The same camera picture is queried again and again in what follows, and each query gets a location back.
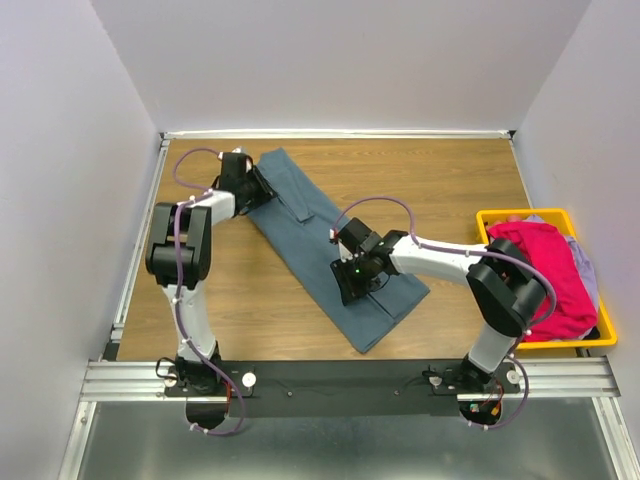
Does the teal blue t-shirt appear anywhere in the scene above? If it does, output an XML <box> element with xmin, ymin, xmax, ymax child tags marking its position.
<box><xmin>249</xmin><ymin>148</ymin><xmax>430</xmax><ymax>354</ymax></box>

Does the magenta t-shirt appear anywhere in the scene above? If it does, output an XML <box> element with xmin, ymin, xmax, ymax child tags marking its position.
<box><xmin>488</xmin><ymin>220</ymin><xmax>598</xmax><ymax>343</ymax></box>

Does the black garment in bin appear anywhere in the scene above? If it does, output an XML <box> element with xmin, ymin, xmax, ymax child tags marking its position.
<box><xmin>581</xmin><ymin>327</ymin><xmax>601</xmax><ymax>340</ymax></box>

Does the aluminium table rail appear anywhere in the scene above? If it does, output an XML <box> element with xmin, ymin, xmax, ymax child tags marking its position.
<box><xmin>100</xmin><ymin>132</ymin><xmax>170</xmax><ymax>362</ymax></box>
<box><xmin>161</xmin><ymin>128</ymin><xmax>513</xmax><ymax>140</ymax></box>

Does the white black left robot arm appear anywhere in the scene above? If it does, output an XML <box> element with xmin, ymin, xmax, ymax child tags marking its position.
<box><xmin>144</xmin><ymin>149</ymin><xmax>276</xmax><ymax>396</ymax></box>

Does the aluminium front frame rail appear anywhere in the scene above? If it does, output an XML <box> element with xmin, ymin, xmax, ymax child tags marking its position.
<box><xmin>80</xmin><ymin>357</ymin><xmax>620</xmax><ymax>402</ymax></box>

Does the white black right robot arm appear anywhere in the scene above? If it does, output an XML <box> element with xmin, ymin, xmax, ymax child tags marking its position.
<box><xmin>329</xmin><ymin>218</ymin><xmax>557</xmax><ymax>392</ymax></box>

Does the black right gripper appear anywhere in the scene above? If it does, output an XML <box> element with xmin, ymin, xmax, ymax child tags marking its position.
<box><xmin>329</xmin><ymin>253</ymin><xmax>380</xmax><ymax>305</ymax></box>

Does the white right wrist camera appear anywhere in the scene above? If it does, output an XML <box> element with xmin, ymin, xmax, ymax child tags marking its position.
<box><xmin>337</xmin><ymin>241</ymin><xmax>354</xmax><ymax>263</ymax></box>

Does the aluminium back table rail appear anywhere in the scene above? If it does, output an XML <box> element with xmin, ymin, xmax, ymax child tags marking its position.
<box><xmin>161</xmin><ymin>128</ymin><xmax>513</xmax><ymax>140</ymax></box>

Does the yellow plastic bin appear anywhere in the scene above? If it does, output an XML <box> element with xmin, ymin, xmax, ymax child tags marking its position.
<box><xmin>476</xmin><ymin>208</ymin><xmax>617</xmax><ymax>351</ymax></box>

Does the lavender t-shirt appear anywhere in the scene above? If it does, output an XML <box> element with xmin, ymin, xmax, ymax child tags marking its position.
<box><xmin>510</xmin><ymin>215</ymin><xmax>598</xmax><ymax>321</ymax></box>

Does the aluminium left table rail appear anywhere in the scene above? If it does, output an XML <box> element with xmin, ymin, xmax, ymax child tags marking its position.
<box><xmin>100</xmin><ymin>132</ymin><xmax>170</xmax><ymax>362</ymax></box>

